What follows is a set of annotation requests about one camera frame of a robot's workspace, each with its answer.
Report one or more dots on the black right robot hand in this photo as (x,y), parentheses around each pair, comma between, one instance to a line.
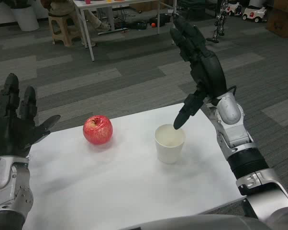
(209,72)

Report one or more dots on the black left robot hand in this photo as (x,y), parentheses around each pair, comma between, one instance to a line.
(13,130)

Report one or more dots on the white paper cup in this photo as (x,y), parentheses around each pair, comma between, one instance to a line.
(169,149)

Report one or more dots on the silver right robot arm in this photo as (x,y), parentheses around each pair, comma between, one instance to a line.
(237,134)

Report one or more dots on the standing humanoid robot legs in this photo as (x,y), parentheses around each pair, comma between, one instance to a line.
(219,24)

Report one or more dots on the white toy car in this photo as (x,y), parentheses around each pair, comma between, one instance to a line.
(254,13)
(234,8)

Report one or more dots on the black bag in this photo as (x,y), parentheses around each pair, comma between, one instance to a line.
(164,20)

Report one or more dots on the red apple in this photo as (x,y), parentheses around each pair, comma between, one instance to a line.
(98,130)

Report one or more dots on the black gear pile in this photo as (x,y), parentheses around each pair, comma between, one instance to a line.
(136,25)

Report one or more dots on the white metal-legged table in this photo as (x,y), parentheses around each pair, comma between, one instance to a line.
(125,3)

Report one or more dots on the white planter pot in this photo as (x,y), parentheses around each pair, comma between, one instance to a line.
(25,18)

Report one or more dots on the beige plastic stool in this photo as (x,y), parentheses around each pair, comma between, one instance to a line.
(62,26)

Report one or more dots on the seated person in beige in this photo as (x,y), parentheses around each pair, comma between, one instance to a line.
(62,7)

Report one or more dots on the silver robot chest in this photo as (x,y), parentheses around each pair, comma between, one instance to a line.
(206,222)

